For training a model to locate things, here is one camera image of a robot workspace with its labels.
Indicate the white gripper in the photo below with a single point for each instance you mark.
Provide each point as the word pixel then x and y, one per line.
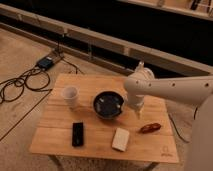
pixel 136 102

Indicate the red pepper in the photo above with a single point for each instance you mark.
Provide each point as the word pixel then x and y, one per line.
pixel 149 128

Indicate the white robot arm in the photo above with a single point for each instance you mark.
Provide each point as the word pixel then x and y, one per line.
pixel 196 91

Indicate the dark ceramic bowl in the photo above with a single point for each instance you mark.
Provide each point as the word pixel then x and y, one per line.
pixel 108 104

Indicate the white rectangular block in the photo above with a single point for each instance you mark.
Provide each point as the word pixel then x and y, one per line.
pixel 120 139

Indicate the black rectangular device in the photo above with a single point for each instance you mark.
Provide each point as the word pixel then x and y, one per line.
pixel 78 134

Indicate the white plastic cup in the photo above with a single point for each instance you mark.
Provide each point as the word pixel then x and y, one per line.
pixel 70 94

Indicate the black power adapter box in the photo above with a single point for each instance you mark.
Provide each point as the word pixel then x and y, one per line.
pixel 45 63

